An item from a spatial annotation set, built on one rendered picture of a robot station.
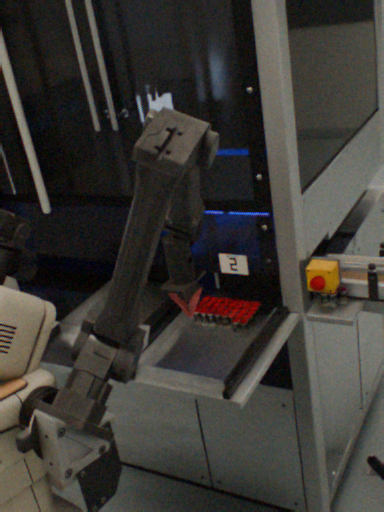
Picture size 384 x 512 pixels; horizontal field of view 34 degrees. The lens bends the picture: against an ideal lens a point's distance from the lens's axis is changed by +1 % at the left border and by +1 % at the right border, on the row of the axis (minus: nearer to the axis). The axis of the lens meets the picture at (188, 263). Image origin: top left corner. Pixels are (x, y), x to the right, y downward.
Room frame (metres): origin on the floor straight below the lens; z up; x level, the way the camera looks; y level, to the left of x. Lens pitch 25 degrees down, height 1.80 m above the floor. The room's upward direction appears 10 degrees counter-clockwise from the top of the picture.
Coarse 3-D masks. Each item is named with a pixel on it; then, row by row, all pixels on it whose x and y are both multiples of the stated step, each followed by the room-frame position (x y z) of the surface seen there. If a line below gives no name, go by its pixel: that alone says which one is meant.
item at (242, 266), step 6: (222, 258) 1.61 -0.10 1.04; (228, 258) 1.60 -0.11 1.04; (240, 258) 1.58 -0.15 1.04; (246, 258) 1.57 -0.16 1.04; (222, 264) 1.61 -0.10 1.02; (228, 264) 1.60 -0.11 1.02; (240, 264) 1.58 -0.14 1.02; (246, 264) 1.57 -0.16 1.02; (222, 270) 1.61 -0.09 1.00; (228, 270) 1.60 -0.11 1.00; (240, 270) 1.58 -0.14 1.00; (246, 270) 1.57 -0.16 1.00
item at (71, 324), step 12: (108, 288) 1.83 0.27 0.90; (144, 288) 1.81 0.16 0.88; (156, 288) 1.80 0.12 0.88; (96, 300) 1.77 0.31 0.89; (144, 300) 1.73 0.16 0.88; (156, 300) 1.72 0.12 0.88; (168, 300) 1.66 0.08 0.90; (72, 312) 1.68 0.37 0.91; (84, 312) 1.72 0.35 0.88; (144, 312) 1.65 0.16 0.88; (156, 312) 1.60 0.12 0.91; (60, 324) 1.62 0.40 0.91; (72, 324) 1.66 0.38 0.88
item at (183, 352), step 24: (168, 336) 1.48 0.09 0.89; (192, 336) 1.47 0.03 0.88; (216, 336) 1.45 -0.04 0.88; (240, 336) 1.43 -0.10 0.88; (144, 360) 1.38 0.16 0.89; (168, 360) 1.38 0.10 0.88; (192, 360) 1.36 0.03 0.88; (216, 360) 1.34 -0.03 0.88; (240, 360) 1.28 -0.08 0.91; (192, 384) 1.25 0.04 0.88; (216, 384) 1.22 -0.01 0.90
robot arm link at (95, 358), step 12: (96, 336) 0.89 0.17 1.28; (84, 348) 0.88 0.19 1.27; (96, 348) 0.88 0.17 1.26; (108, 348) 0.87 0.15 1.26; (84, 360) 0.86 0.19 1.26; (96, 360) 0.85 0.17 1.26; (108, 360) 0.86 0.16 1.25; (84, 372) 0.86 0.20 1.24; (96, 372) 0.84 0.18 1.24; (108, 372) 0.85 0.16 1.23
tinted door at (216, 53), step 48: (96, 0) 1.76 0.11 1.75; (144, 0) 1.68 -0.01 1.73; (192, 0) 1.61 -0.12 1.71; (144, 48) 1.69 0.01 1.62; (192, 48) 1.62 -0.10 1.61; (144, 96) 1.71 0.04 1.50; (192, 96) 1.63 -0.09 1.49; (240, 96) 1.56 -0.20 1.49; (240, 144) 1.57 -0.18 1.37; (240, 192) 1.58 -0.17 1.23
